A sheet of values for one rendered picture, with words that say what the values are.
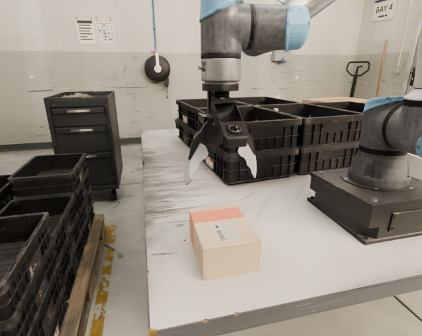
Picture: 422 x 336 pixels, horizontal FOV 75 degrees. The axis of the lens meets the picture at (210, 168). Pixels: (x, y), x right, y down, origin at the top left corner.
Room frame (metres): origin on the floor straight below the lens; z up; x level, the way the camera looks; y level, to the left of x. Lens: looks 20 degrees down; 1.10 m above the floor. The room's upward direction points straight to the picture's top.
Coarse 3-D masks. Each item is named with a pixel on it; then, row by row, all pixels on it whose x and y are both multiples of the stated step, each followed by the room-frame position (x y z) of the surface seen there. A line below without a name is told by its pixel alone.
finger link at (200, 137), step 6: (204, 126) 0.52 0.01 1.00; (198, 132) 0.52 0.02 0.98; (204, 132) 0.52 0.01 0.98; (198, 138) 0.51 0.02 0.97; (204, 138) 0.52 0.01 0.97; (192, 144) 0.51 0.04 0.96; (198, 144) 0.51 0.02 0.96; (204, 144) 0.52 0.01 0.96; (192, 150) 0.51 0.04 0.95; (192, 156) 0.51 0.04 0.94
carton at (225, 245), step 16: (208, 208) 0.60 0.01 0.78; (224, 208) 0.60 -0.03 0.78; (192, 224) 0.55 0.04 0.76; (208, 224) 0.53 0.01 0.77; (224, 224) 0.53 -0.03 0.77; (240, 224) 0.53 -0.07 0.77; (192, 240) 0.56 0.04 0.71; (208, 240) 0.47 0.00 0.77; (224, 240) 0.47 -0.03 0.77; (240, 240) 0.47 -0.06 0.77; (256, 240) 0.47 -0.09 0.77; (208, 256) 0.44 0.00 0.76; (224, 256) 0.45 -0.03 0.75; (240, 256) 0.46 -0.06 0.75; (256, 256) 0.47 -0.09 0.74; (208, 272) 0.44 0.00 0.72; (224, 272) 0.45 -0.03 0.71; (240, 272) 0.46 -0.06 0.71
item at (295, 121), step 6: (198, 108) 1.27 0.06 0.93; (204, 108) 1.27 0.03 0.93; (258, 108) 1.29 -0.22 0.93; (282, 114) 1.10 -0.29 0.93; (270, 120) 0.96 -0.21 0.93; (276, 120) 0.96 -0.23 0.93; (282, 120) 0.96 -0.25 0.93; (288, 120) 0.97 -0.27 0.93; (294, 120) 0.98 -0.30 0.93; (300, 120) 0.99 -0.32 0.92; (246, 126) 0.92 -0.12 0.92; (252, 126) 0.92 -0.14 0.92; (258, 126) 0.93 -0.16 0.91; (264, 126) 0.94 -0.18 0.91; (270, 126) 0.95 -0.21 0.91; (276, 126) 0.95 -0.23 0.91; (282, 126) 0.96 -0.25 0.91; (288, 126) 0.97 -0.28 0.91
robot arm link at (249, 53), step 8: (280, 0) 0.68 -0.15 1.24; (288, 0) 0.67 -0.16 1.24; (296, 0) 0.67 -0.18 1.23; (304, 0) 0.66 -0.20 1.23; (312, 0) 0.67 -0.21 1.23; (320, 0) 0.67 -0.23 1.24; (328, 0) 0.68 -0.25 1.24; (312, 8) 0.67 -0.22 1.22; (320, 8) 0.68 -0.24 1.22; (312, 16) 0.69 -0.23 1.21; (256, 56) 0.70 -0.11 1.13
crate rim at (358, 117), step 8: (280, 104) 1.42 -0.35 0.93; (288, 104) 1.42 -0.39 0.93; (296, 104) 1.43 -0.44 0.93; (304, 104) 1.45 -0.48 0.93; (280, 112) 1.15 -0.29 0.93; (352, 112) 1.15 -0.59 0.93; (304, 120) 1.00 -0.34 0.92; (312, 120) 1.00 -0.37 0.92; (320, 120) 1.02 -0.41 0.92; (328, 120) 1.03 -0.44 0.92; (336, 120) 1.04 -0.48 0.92; (344, 120) 1.05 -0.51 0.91; (352, 120) 1.07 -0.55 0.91; (360, 120) 1.08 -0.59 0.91
